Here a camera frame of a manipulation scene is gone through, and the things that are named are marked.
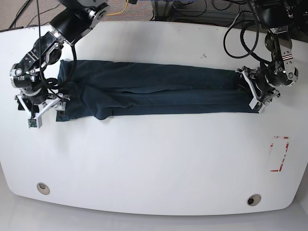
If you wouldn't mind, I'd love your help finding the dark blue t-shirt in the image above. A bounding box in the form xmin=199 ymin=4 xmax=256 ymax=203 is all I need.
xmin=56 ymin=60 xmax=253 ymax=122

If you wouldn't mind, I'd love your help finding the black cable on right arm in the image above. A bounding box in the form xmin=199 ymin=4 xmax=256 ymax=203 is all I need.
xmin=36 ymin=0 xmax=77 ymax=97

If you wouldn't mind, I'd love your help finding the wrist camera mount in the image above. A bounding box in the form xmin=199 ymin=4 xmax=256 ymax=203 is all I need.
xmin=235 ymin=66 xmax=281 ymax=114
xmin=15 ymin=93 xmax=70 ymax=129

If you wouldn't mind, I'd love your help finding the left table cable grommet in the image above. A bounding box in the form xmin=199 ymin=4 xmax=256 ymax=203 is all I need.
xmin=37 ymin=182 xmax=50 ymax=195

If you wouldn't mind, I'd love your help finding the right table cable grommet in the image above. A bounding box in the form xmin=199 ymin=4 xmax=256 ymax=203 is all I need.
xmin=247 ymin=194 xmax=262 ymax=206

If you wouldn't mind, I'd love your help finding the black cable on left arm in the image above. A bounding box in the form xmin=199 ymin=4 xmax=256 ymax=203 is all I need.
xmin=223 ymin=9 xmax=272 ymax=65

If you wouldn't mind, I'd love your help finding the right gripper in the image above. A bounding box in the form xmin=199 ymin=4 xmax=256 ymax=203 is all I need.
xmin=17 ymin=93 xmax=68 ymax=118

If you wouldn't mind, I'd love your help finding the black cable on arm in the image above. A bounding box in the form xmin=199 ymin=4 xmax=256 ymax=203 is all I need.
xmin=223 ymin=9 xmax=272 ymax=65
xmin=36 ymin=0 xmax=77 ymax=97

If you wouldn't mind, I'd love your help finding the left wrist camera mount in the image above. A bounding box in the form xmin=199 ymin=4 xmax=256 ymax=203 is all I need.
xmin=235 ymin=66 xmax=281 ymax=114

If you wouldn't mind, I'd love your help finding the yellow cable on floor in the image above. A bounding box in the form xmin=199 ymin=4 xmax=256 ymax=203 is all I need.
xmin=105 ymin=0 xmax=128 ymax=17

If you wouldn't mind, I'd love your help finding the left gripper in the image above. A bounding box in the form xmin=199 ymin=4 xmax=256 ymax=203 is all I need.
xmin=237 ymin=75 xmax=276 ymax=96

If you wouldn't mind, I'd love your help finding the table cable grommet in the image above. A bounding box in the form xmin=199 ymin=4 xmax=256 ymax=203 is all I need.
xmin=37 ymin=182 xmax=50 ymax=195
xmin=247 ymin=194 xmax=262 ymax=206

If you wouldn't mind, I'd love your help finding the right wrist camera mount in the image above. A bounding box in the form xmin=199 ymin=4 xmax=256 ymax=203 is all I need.
xmin=15 ymin=93 xmax=70 ymax=129

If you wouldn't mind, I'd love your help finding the red tape rectangle marking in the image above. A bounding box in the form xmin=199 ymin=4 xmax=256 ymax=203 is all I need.
xmin=268 ymin=136 xmax=290 ymax=172

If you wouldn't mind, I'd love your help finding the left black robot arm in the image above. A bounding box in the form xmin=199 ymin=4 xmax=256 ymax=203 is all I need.
xmin=240 ymin=0 xmax=298 ymax=99

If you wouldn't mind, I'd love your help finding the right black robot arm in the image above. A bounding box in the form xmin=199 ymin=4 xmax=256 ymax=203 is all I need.
xmin=10 ymin=0 xmax=109 ymax=119

